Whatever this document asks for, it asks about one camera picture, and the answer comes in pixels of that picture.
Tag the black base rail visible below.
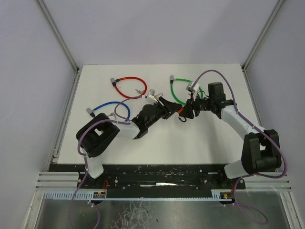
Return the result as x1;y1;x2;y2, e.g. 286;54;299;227
81;164;245;199

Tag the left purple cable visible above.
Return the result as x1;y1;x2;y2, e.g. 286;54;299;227
68;95;146;229

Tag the red cable lock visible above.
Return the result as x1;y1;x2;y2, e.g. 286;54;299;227
110;76;147;99

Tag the blue cable lock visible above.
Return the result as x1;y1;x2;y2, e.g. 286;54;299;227
86;101;131;119

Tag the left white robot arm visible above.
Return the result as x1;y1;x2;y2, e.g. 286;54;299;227
76;97;183;188

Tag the orange black padlock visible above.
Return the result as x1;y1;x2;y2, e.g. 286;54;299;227
177;107;187;123

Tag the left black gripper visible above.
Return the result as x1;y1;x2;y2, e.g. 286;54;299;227
146;97;181;128

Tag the green cable lock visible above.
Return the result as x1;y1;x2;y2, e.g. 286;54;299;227
170;75;206;106

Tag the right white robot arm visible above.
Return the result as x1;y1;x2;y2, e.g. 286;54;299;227
178;82;282;188

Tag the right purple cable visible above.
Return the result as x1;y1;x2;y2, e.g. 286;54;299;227
193;70;288;225

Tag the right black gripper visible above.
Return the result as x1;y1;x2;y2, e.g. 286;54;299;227
179;93;214;120

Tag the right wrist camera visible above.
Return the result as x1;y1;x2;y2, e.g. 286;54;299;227
186;81;200;94

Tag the purple cable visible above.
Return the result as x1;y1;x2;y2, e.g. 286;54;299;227
68;95;146;229
193;70;288;225

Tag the brass padlock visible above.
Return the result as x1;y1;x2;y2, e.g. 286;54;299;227
154;93;163;100

